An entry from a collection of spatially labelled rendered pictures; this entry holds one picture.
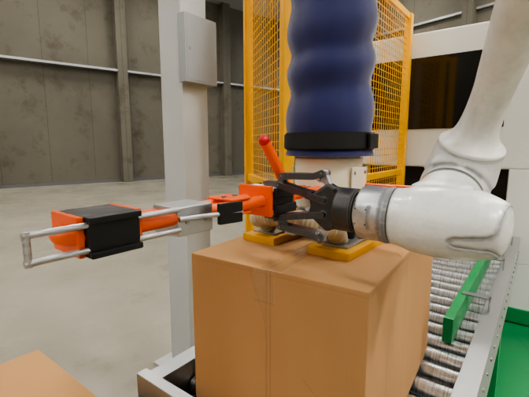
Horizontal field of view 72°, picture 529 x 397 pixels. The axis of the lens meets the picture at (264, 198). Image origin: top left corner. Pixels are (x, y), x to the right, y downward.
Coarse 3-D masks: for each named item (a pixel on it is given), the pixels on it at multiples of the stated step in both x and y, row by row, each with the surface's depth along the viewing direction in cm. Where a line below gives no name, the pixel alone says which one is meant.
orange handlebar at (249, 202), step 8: (304, 184) 88; (368, 184) 90; (376, 184) 89; (384, 184) 88; (392, 184) 87; (208, 200) 64; (216, 200) 65; (224, 200) 63; (232, 200) 62; (240, 200) 64; (248, 200) 66; (256, 200) 67; (264, 200) 69; (216, 208) 59; (248, 208) 66; (160, 216) 51; (168, 216) 52; (176, 216) 53; (144, 224) 49; (152, 224) 50; (160, 224) 51; (168, 224) 52; (72, 232) 42; (56, 240) 42; (64, 240) 42; (72, 240) 42
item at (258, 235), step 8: (248, 232) 91; (256, 232) 91; (264, 232) 90; (272, 232) 89; (280, 232) 89; (248, 240) 90; (256, 240) 88; (264, 240) 87; (272, 240) 85; (280, 240) 87; (288, 240) 90
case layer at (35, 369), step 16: (32, 352) 114; (0, 368) 106; (16, 368) 106; (32, 368) 106; (48, 368) 106; (0, 384) 98; (16, 384) 98; (32, 384) 98; (48, 384) 98; (64, 384) 98; (80, 384) 98
